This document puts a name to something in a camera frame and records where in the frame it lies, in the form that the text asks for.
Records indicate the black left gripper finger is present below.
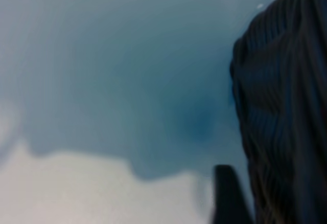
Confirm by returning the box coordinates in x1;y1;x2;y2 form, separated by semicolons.
212;164;254;224

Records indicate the dark brown wicker basket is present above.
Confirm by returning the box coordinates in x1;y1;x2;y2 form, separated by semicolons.
229;0;327;224

